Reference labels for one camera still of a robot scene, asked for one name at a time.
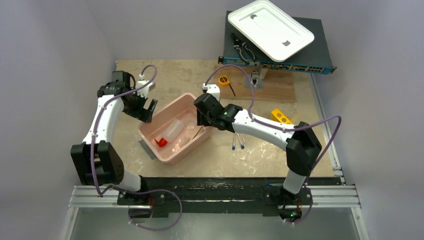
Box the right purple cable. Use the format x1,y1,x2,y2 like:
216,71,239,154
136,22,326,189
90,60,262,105
204,64,342,226

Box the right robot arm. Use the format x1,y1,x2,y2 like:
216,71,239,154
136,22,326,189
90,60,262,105
193,93,323,204

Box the yellow test tube rack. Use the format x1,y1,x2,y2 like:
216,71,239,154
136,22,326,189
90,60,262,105
270,108,292,124

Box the black handled pliers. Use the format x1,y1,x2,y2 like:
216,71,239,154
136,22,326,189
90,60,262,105
230,32,257,65

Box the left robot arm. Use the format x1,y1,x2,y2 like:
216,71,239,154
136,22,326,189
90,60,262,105
70,71,158,205

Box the wooden board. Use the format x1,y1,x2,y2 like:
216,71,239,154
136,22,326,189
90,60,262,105
208,67,296,103

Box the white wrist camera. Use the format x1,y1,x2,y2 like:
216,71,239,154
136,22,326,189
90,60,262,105
201,83,221,102
135,74,156,99

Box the wooden stick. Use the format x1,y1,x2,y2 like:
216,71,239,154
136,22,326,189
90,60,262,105
192,126,204,139

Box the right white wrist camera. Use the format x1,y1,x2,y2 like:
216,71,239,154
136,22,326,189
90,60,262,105
201,83,221,102

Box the dark blue network switch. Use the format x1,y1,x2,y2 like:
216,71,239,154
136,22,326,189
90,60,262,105
218,16,336,75

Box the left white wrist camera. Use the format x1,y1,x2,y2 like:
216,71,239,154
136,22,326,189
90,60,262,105
135,74,156,99

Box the yellow tape measure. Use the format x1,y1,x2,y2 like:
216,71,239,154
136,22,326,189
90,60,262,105
218,75,236,97

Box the pink plastic bin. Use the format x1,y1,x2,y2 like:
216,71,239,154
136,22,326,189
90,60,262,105
138,92,212,165

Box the white rectangular tray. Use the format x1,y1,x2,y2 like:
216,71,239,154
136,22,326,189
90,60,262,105
227,0,315,62

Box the white squeeze bottle red cap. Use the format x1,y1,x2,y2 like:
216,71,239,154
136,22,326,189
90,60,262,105
155,119,185,148

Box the small camera on metal bracket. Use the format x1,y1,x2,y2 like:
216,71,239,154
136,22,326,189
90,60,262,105
244,71,264,89

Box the blue capped test tube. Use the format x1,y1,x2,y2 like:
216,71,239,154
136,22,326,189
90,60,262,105
232,133,237,150
236,133,245,149

